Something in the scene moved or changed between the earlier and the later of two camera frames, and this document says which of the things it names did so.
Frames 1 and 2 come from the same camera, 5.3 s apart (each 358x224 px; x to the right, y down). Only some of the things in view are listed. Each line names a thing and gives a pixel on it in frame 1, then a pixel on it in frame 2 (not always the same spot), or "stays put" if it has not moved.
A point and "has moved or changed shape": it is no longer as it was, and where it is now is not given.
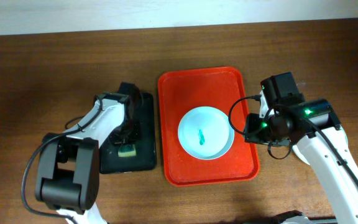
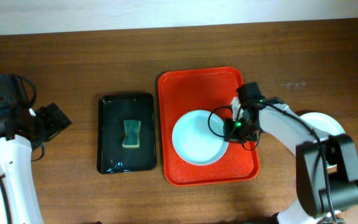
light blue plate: [206, 133] has moved or changed shape
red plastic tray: [181, 91] stays put
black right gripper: [251, 129] → [232, 135]
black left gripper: [117, 138] → [59, 119]
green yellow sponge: [127, 150] has moved or changed shape
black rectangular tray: [110, 162] stays put
